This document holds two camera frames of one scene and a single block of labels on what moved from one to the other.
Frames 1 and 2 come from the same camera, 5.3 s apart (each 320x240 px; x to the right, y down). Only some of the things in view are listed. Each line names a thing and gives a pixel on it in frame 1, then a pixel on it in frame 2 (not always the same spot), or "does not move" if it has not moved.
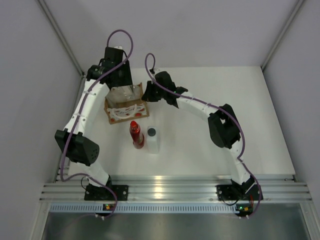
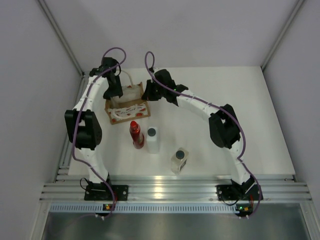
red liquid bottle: [137, 136] does not move
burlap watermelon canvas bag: [123, 103] does not move
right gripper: [148, 96] does not move
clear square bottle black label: [130, 92] to [178, 160]
